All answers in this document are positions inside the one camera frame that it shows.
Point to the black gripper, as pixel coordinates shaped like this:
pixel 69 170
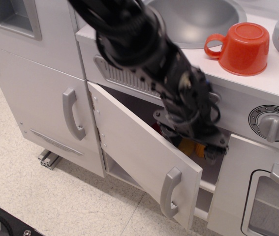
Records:
pixel 174 130

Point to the white cabinet door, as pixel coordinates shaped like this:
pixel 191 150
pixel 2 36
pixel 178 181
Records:
pixel 144 154

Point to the silver cabinet door handle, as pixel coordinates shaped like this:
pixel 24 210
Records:
pixel 172 179

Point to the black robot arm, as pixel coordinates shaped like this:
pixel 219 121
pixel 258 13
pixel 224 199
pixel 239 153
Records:
pixel 131 36

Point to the yellow toy lemon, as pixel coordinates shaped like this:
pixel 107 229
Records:
pixel 187 146

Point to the yellow toy shell fruit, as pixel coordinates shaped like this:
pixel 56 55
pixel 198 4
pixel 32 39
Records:
pixel 199 150

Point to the red toy bell pepper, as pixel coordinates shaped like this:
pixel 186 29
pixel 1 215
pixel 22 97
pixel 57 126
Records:
pixel 156 127

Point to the silver vent grille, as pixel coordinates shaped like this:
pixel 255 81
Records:
pixel 125 82

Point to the white toy oven door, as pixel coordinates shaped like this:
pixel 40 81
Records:
pixel 246 200

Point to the grey timer knob dial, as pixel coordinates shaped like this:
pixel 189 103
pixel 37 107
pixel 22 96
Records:
pixel 264 121

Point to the orange plastic cup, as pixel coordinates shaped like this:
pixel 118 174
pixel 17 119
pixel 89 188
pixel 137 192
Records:
pixel 242 51

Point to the silver toy sink bowl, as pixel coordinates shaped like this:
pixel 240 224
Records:
pixel 190 22

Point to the white toy kitchen body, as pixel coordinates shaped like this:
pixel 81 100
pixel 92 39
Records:
pixel 71 200

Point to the silver fridge nameplate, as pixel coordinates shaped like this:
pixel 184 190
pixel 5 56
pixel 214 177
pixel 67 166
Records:
pixel 56 143

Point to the white toy fridge door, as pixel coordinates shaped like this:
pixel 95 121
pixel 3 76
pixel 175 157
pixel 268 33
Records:
pixel 34 94

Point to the silver fridge door handle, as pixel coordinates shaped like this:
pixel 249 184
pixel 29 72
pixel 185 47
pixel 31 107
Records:
pixel 68 101

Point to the aluminium extrusion rail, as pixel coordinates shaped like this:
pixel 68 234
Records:
pixel 49 159

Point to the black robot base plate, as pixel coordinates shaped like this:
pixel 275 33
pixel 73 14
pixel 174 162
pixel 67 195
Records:
pixel 19 228

